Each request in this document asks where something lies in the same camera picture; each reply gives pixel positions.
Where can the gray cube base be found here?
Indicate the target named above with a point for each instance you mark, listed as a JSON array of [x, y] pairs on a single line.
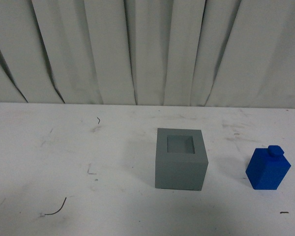
[[181, 159]]

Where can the white pleated curtain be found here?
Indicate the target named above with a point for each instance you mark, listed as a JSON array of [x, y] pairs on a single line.
[[214, 53]]

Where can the blue block with knob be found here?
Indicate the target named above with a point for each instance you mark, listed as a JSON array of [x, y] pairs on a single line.
[[267, 168]]

